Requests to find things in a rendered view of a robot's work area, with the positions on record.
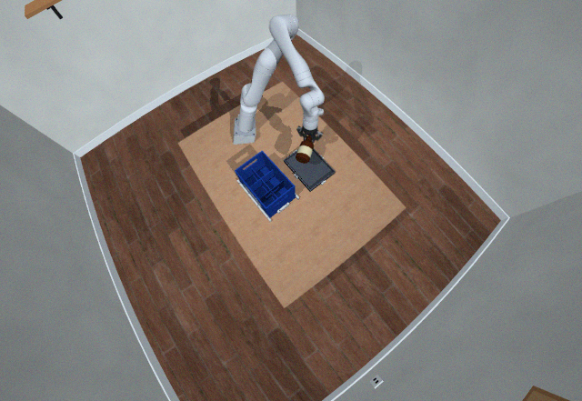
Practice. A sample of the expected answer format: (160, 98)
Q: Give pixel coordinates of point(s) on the blue crate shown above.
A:
(274, 187)

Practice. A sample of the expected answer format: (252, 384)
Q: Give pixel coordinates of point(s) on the brown glass bottle with cream label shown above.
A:
(305, 150)

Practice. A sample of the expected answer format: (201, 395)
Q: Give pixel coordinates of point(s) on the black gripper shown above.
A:
(306, 132)

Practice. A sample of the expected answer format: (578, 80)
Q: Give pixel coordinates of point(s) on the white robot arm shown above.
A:
(283, 28)

